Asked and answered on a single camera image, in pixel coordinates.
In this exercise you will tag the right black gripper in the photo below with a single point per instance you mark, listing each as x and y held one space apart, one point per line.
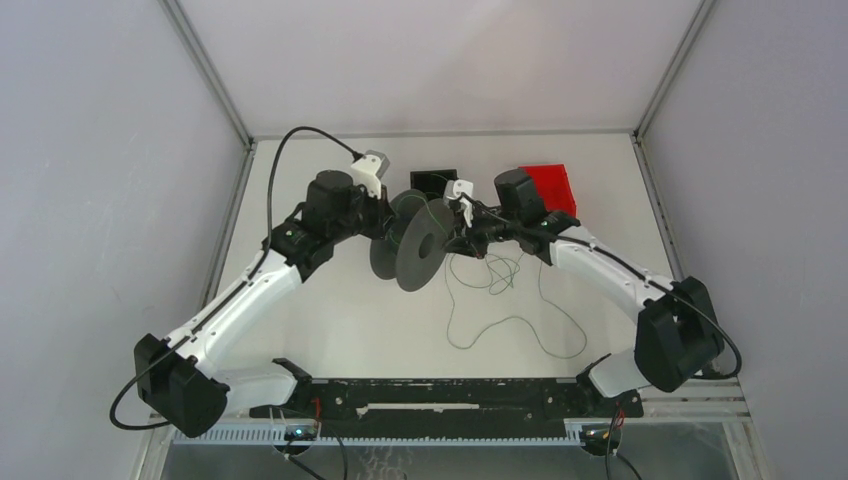
469 243

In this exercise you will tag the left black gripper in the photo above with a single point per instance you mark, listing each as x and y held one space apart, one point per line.
383 213

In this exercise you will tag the dark grey cable spool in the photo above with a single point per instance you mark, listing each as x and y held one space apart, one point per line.
413 249

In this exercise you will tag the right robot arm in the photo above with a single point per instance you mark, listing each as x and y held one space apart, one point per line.
677 334

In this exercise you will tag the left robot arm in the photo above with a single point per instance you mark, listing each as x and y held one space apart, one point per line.
181 376

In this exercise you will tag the black plastic bin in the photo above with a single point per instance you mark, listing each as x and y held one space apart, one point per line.
432 182

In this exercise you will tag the red plastic bin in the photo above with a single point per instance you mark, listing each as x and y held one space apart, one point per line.
553 185

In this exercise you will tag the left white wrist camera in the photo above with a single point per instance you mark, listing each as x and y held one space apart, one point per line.
368 170

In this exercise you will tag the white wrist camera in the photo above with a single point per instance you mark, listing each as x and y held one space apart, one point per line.
368 170
458 195

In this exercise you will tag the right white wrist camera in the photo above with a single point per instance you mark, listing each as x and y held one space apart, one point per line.
458 195

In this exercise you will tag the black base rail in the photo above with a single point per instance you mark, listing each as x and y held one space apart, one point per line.
442 409

